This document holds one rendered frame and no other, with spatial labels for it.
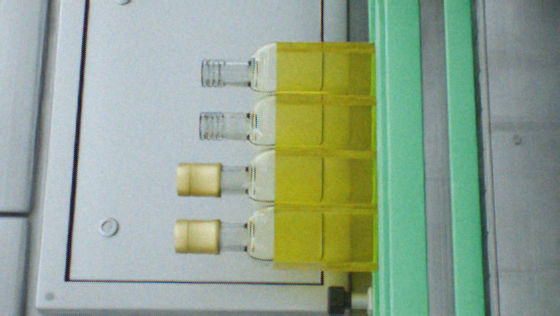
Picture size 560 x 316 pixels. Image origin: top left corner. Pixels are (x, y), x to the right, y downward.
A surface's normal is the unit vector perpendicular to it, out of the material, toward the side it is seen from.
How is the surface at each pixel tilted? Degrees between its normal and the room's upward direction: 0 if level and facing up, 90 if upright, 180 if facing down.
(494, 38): 90
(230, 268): 90
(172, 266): 90
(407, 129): 90
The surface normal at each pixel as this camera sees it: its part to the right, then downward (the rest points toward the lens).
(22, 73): 0.01, -0.33
